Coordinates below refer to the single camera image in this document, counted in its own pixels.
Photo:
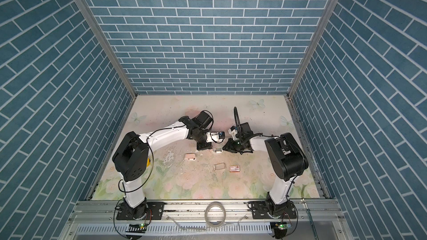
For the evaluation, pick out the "cardboard staple tray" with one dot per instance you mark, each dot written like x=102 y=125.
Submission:
x=219 y=166

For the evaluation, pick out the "aluminium corner post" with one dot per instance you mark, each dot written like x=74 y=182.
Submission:
x=97 y=31
x=323 y=22

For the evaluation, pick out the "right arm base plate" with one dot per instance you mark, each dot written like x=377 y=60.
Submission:
x=262 y=210

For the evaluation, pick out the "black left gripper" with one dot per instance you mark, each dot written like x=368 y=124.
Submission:
x=207 y=145

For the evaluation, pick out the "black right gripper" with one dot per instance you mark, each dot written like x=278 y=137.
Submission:
x=230 y=148

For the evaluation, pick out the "red staple box sleeve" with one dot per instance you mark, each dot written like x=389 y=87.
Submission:
x=234 y=168

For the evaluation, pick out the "aluminium corner post left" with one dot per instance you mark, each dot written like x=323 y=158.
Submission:
x=97 y=31

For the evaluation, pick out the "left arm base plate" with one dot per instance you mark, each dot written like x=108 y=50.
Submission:
x=144 y=211

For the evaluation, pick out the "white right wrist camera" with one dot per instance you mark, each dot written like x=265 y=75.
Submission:
x=234 y=133

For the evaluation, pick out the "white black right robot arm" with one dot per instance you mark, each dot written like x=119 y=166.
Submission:
x=287 y=158

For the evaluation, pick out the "aluminium corner post right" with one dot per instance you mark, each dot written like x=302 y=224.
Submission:
x=323 y=22

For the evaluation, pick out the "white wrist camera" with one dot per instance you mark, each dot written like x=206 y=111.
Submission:
x=215 y=137
x=234 y=133

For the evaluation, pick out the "coiled clear tube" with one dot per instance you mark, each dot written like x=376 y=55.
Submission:
x=215 y=215

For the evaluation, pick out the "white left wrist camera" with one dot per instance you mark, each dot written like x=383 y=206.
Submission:
x=215 y=137

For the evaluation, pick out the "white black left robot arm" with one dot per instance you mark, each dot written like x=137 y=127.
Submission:
x=137 y=150

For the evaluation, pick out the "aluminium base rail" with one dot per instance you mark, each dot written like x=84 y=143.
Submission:
x=318 y=219

